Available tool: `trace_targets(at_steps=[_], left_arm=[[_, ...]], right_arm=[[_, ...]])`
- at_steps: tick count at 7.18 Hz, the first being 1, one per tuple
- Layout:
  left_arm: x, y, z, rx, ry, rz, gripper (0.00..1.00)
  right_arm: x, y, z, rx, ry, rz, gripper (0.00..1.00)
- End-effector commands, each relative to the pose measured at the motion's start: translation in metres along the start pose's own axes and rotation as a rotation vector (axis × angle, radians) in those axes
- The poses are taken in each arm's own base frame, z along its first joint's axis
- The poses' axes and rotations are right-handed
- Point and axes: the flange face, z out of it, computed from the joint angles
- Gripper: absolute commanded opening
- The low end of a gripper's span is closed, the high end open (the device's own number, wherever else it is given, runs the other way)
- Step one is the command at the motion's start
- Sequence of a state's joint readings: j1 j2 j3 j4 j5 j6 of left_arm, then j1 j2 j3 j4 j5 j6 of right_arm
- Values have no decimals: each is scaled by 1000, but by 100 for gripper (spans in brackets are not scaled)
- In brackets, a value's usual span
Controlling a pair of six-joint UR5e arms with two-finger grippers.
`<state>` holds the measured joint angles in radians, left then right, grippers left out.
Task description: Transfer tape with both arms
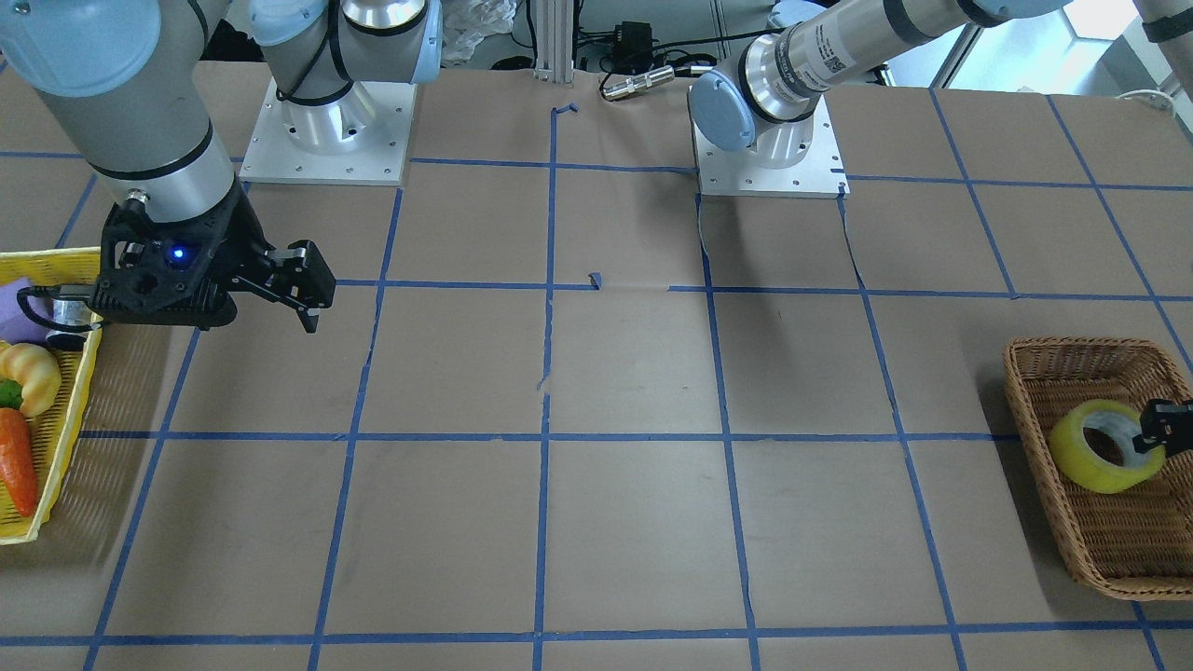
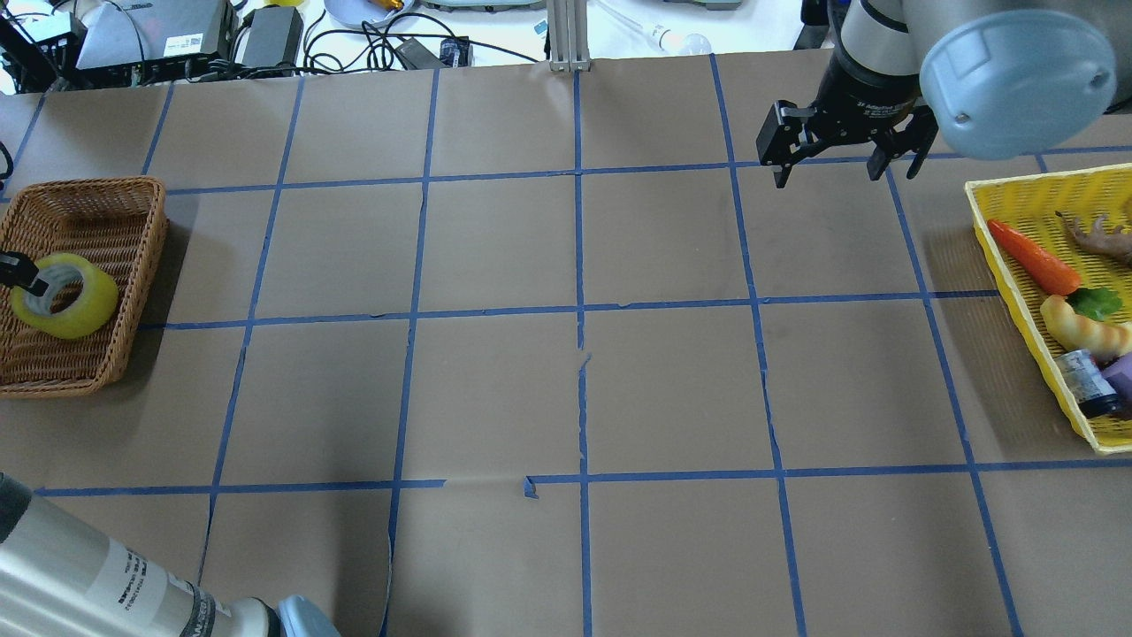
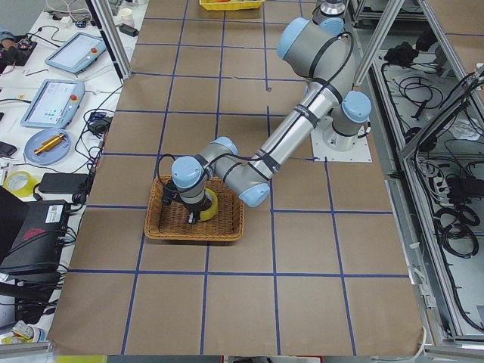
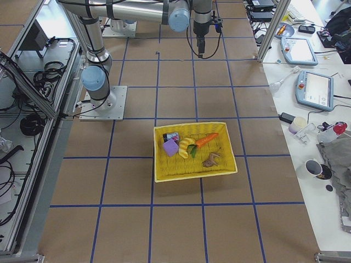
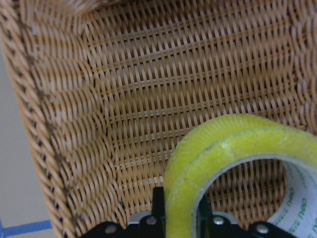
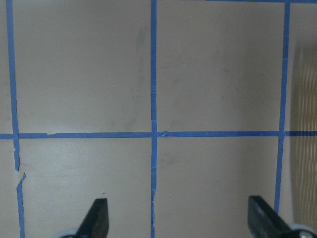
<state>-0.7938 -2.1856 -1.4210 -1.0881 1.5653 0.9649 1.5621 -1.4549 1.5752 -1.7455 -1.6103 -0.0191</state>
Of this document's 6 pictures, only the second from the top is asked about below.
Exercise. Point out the orange toy carrot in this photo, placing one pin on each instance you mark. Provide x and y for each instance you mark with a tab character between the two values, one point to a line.
1050	273

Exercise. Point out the toy croissant bread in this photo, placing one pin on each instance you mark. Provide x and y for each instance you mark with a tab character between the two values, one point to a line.
1071	331

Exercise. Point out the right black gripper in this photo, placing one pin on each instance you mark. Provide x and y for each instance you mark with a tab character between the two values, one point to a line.
865	100

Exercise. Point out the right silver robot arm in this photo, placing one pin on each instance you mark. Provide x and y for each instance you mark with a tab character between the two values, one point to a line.
993	79

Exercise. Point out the black computer box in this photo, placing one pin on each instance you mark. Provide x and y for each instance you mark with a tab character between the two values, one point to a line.
134	43

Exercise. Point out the yellow tape roll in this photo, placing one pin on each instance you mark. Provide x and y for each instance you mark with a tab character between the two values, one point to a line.
80	300

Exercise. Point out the brown wicker basket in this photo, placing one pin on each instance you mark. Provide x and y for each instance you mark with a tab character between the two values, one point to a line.
118	224

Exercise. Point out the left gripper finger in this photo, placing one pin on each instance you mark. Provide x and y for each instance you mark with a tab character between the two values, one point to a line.
19	271

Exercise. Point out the black power adapter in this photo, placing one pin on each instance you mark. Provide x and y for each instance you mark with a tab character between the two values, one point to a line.
271	41

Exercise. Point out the aluminium frame post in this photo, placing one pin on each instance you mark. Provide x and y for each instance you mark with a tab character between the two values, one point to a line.
568	36

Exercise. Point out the brass cylinder tool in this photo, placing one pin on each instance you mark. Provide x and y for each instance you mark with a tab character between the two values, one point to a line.
390	5

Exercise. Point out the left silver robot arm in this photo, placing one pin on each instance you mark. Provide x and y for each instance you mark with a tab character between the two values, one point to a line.
63	577

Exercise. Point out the yellow plastic basket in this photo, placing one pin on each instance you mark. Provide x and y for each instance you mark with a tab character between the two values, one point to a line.
1057	245

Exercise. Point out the brown toy animal figure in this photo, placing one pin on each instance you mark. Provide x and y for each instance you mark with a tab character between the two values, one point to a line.
1097	240

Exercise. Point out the purple foam block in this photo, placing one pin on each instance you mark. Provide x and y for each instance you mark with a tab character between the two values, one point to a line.
1118	375

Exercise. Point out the blue plate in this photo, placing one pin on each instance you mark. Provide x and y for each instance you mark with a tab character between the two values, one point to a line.
352	14

